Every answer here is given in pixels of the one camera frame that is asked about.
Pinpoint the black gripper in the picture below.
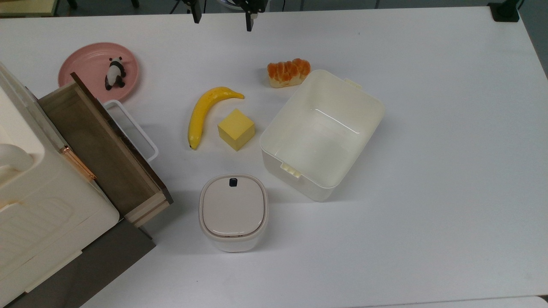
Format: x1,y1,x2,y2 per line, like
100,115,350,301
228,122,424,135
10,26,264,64
191,0,267,32

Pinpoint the cream plastic box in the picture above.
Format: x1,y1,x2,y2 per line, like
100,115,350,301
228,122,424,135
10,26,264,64
259,69,385,202

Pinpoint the orange glazed bread loaf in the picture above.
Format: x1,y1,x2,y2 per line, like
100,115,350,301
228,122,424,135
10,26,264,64
267,58,311,89

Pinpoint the yellow banana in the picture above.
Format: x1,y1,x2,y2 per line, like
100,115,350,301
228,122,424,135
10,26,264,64
188,87,245,150

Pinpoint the yellow cube block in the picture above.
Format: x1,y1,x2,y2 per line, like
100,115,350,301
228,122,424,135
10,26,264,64
217,109,256,151

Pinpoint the black white panda toy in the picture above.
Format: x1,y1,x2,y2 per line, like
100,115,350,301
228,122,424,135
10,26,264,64
104,56,127,91

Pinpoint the pink round plate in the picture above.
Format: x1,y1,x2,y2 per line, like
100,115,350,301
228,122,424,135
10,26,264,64
58,42,140,103

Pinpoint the open wooden drawer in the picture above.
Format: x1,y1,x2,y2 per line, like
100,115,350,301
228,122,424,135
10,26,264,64
38,72,174,228

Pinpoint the cream lidded trash bin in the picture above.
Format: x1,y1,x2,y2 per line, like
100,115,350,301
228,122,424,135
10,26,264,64
198,174,269,253

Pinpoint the yellow side table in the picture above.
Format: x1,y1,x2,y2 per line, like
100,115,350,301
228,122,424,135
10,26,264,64
0,0,60,18

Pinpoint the cream plastic cabinet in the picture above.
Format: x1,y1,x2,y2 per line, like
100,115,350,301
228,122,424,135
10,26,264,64
0,62,120,306

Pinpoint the dark brown cabinet base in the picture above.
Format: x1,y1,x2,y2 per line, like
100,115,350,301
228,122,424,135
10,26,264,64
4,218,156,308

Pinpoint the black table clamp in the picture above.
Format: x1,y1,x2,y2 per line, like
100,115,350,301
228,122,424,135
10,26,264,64
488,2,521,23

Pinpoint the white frame handle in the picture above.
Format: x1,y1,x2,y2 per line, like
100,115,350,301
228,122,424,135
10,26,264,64
103,100,159,163

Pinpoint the copper drawer handle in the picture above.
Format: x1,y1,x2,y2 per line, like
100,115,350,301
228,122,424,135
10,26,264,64
59,145,97,181

